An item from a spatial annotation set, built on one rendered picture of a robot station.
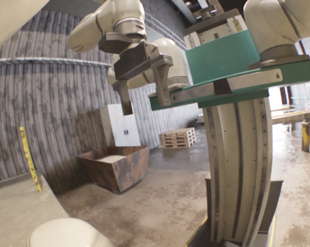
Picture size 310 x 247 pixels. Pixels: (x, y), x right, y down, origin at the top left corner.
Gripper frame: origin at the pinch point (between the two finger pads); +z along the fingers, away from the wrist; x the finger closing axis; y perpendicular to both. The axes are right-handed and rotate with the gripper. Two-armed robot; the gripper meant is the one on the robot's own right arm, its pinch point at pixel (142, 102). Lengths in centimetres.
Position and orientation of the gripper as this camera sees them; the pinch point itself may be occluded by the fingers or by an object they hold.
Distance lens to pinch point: 33.0
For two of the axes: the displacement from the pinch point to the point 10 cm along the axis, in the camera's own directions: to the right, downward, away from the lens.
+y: 6.7, -1.7, 7.3
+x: -7.2, 1.0, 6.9
